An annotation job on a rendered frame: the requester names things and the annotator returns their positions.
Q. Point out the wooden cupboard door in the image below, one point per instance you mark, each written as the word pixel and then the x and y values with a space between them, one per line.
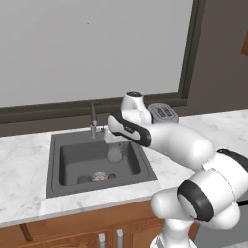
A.
pixel 142 232
pixel 58 237

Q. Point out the wooden wall cupboard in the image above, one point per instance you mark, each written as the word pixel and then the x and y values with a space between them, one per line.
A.
pixel 245 45

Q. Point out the grey metal tap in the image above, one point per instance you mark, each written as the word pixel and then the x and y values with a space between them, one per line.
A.
pixel 93 122

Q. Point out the small brown round thing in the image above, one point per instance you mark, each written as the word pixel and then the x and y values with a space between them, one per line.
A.
pixel 112 176

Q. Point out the window with dark frame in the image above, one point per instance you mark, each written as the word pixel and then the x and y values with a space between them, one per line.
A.
pixel 90 48

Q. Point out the clear glass cup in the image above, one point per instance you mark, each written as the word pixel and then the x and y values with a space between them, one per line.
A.
pixel 115 155

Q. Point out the white patterned jar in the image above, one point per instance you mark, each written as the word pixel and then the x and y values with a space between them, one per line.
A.
pixel 99 176

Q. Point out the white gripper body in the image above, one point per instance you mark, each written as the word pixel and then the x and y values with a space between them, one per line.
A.
pixel 111 137

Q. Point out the grey toaster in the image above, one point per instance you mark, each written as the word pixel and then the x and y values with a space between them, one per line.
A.
pixel 164 112

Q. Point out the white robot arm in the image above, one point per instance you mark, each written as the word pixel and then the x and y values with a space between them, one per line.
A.
pixel 190 145

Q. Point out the dark grey sink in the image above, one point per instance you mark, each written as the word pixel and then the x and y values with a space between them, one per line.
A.
pixel 97 155

